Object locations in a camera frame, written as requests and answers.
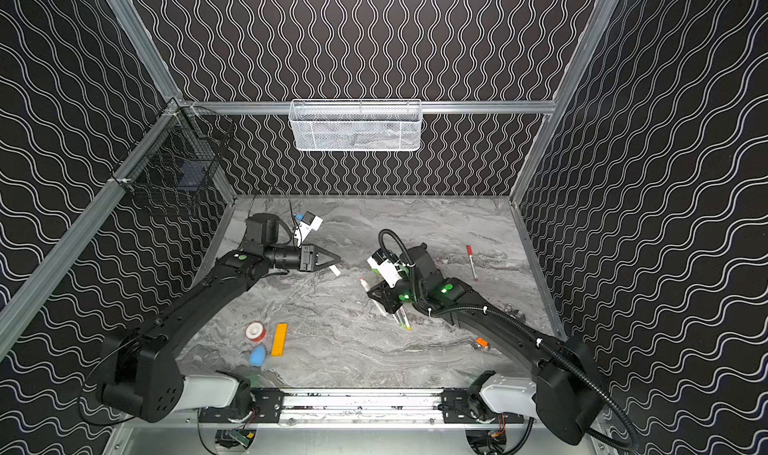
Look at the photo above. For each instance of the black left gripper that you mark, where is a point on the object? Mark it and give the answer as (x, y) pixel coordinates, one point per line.
(306, 257)

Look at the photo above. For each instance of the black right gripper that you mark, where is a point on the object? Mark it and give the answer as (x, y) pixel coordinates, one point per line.
(389, 292)

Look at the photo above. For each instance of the white pen red cap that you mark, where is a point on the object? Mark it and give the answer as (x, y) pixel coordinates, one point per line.
(472, 263)

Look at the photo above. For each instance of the white pen pink accents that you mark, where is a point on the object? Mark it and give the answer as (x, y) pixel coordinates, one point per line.
(368, 285)

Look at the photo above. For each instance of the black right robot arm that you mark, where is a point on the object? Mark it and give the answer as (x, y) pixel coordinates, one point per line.
(569, 398)

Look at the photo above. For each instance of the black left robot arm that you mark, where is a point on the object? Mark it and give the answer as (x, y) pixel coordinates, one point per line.
(138, 372)

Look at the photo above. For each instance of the white pen green end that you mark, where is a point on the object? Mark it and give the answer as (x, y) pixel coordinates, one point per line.
(399, 320)

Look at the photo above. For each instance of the white pen yellow tip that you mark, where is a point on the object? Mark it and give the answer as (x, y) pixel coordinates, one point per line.
(405, 321)

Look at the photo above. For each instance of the yellow rectangular block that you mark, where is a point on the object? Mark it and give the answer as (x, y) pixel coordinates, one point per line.
(279, 340)

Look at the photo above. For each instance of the red white tape roll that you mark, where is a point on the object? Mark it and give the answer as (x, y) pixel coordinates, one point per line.
(255, 332)

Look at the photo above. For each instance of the blue egg-shaped sponge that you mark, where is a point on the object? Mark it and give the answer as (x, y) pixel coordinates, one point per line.
(257, 356)

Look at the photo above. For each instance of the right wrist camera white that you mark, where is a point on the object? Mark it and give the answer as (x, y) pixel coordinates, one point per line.
(388, 266)

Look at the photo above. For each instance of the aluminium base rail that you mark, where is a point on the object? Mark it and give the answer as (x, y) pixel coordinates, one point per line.
(478, 406)

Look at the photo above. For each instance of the white wire mesh basket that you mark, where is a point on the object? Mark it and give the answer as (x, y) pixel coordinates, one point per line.
(356, 125)

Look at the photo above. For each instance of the black wire mesh basket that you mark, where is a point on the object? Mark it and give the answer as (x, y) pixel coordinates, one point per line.
(182, 171)

